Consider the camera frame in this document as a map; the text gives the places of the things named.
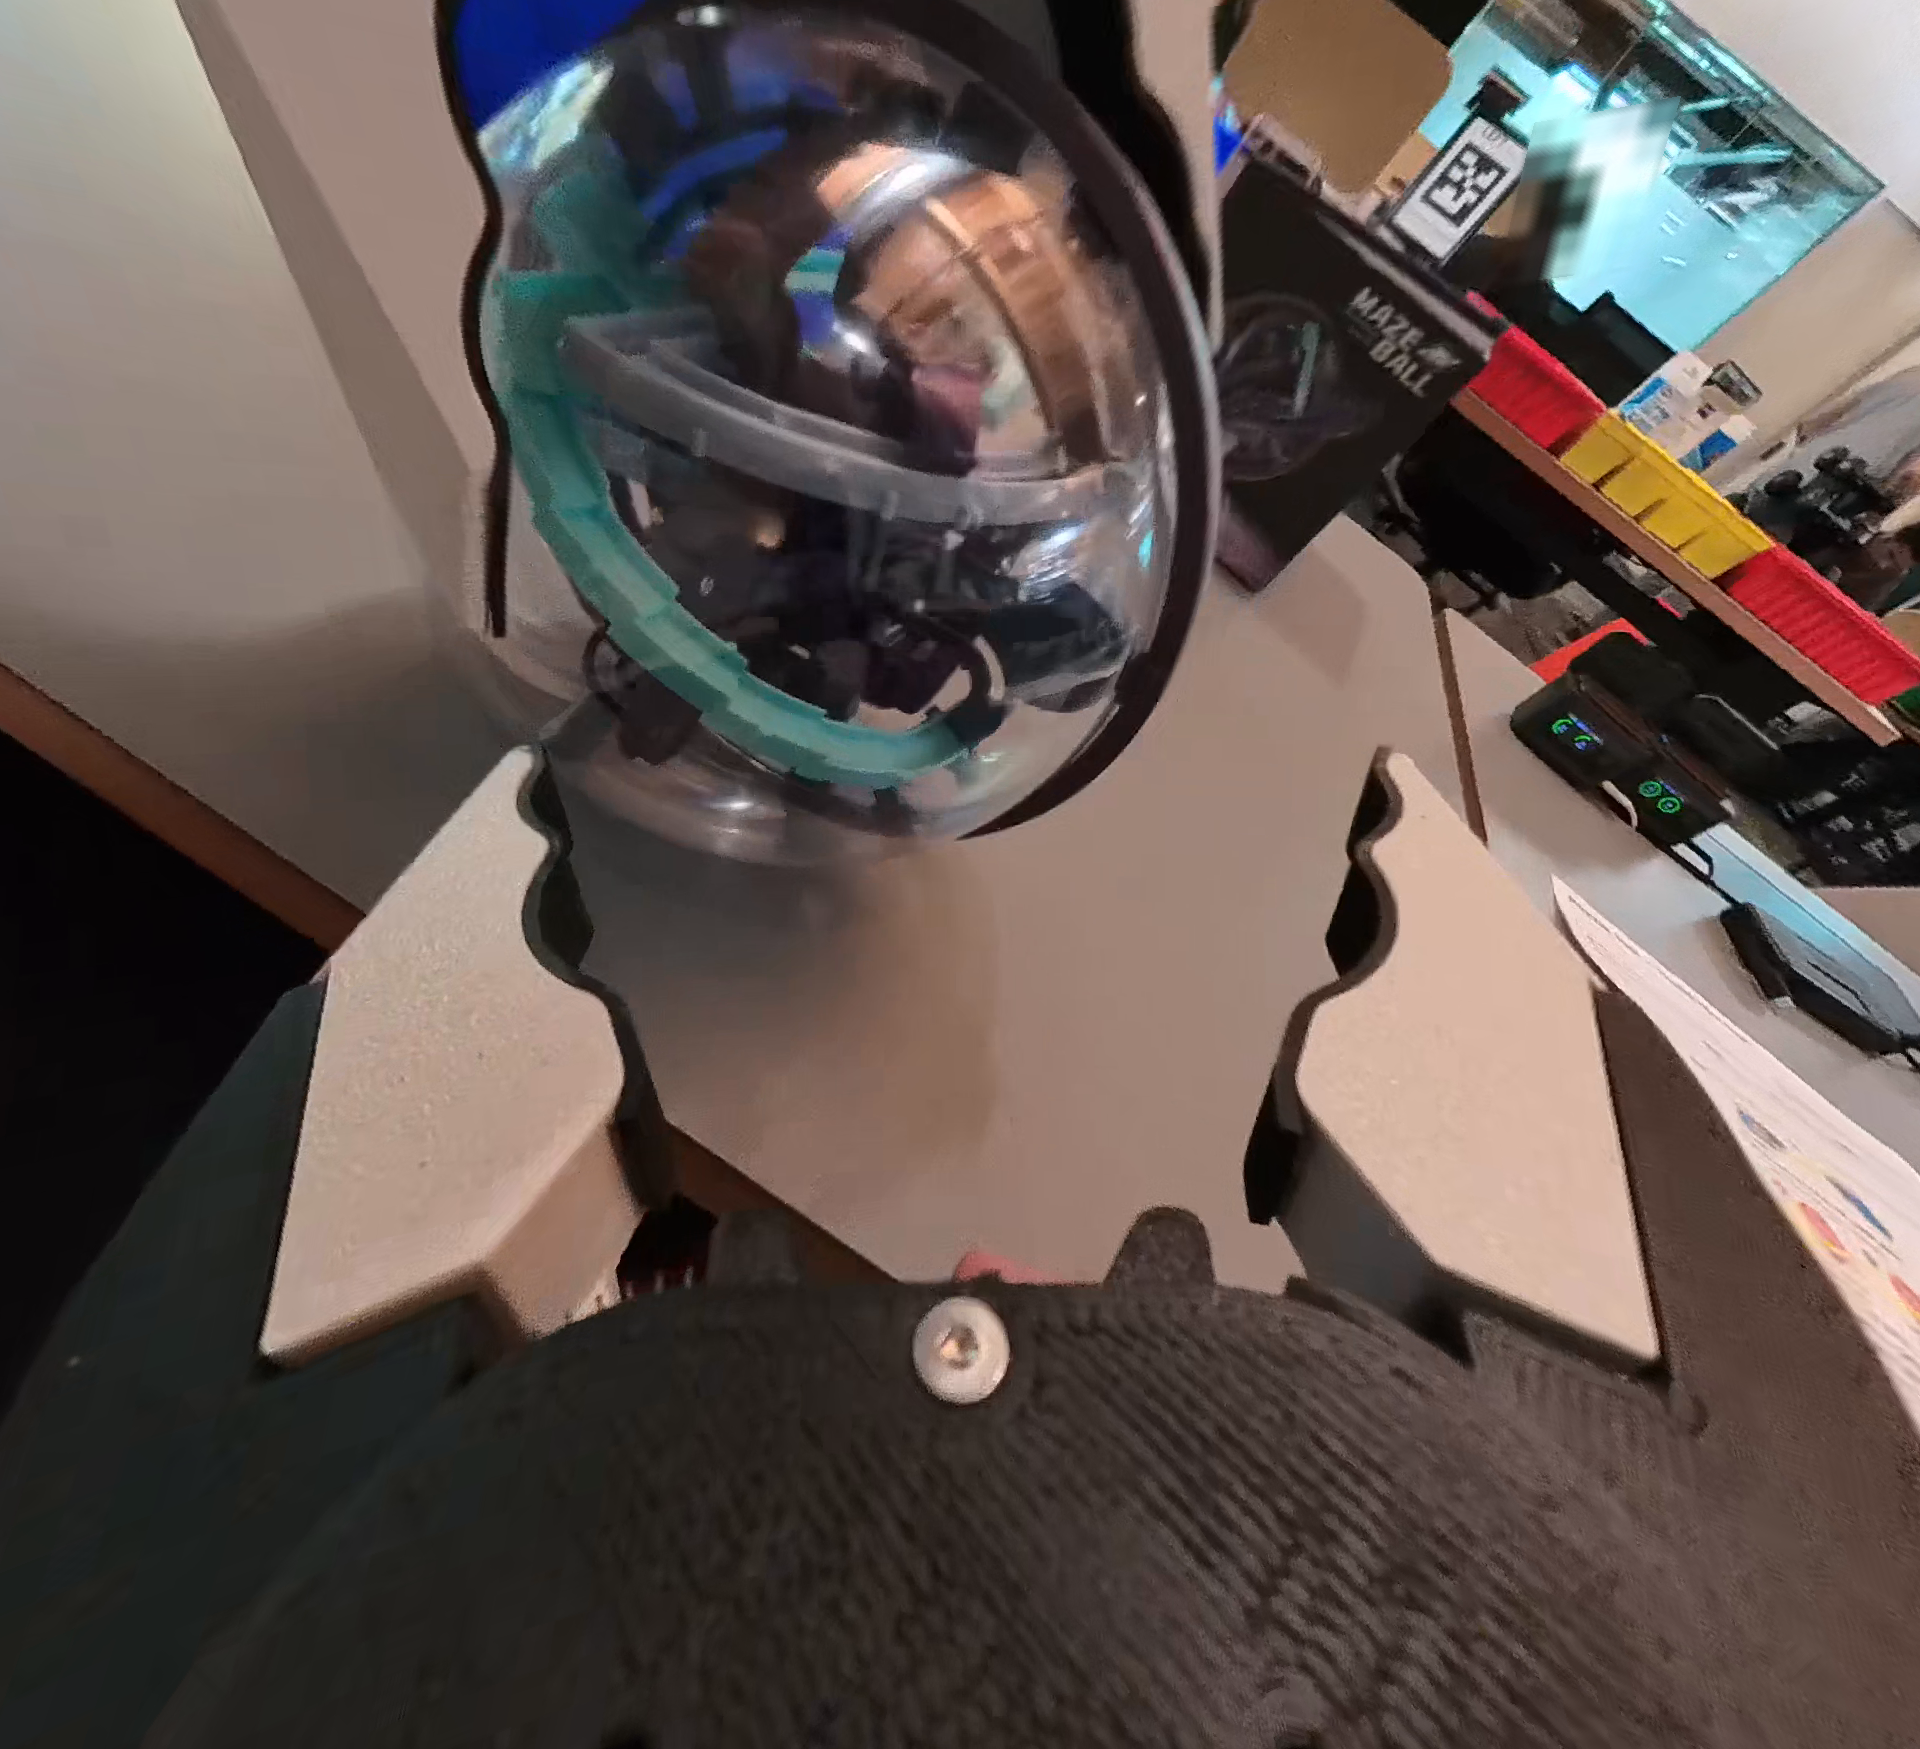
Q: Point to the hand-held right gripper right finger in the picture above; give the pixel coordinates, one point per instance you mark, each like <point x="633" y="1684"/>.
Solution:
<point x="1478" y="1119"/>

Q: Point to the row of red yellow bins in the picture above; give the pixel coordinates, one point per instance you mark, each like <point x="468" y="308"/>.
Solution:
<point x="1654" y="552"/>

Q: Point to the yellow storage bin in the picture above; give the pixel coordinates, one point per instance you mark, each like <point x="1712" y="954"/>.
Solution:
<point x="1615" y="449"/>
<point x="1704" y="521"/>

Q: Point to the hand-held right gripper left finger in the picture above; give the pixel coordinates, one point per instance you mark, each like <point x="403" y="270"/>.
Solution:
<point x="433" y="1108"/>

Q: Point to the black white marker tag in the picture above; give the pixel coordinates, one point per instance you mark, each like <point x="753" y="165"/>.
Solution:
<point x="1467" y="188"/>

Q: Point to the clear plastic maze ball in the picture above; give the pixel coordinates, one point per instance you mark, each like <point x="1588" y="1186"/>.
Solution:
<point x="904" y="427"/>

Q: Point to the black power bank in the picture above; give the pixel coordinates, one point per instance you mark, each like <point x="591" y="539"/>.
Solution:
<point x="1615" y="749"/>

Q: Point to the printed paper sheet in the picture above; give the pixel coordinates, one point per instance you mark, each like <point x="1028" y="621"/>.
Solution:
<point x="1757" y="1108"/>

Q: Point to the white blue packet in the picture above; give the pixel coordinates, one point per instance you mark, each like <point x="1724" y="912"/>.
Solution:
<point x="1687" y="413"/>

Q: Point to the tan rounded panel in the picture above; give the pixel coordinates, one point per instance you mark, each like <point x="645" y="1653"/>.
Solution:
<point x="1336" y="71"/>

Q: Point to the red storage bin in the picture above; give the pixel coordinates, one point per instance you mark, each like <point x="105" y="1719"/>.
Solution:
<point x="1824" y="628"/>
<point x="1530" y="388"/>

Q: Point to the black cardboard toy box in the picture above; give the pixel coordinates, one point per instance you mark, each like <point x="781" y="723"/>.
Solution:
<point x="1350" y="458"/>

